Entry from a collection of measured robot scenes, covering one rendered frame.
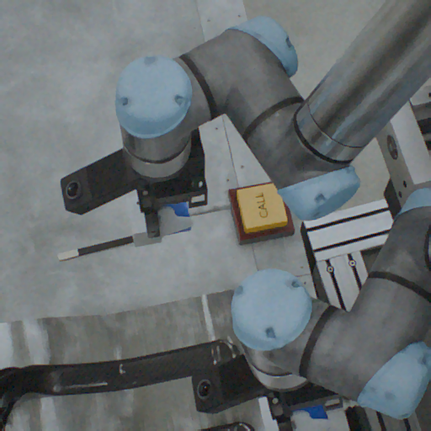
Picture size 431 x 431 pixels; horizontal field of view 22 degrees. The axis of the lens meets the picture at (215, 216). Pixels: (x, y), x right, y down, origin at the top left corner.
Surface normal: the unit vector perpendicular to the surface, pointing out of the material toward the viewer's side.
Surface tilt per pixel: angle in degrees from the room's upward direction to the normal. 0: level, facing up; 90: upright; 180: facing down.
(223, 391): 39
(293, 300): 12
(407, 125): 0
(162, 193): 0
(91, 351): 27
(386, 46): 59
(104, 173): 33
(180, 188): 0
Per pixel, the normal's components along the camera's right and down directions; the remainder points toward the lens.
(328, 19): 0.02, -0.35
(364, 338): -0.24, -0.54
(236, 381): -0.62, -0.24
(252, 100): -0.37, -0.10
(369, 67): -0.69, 0.29
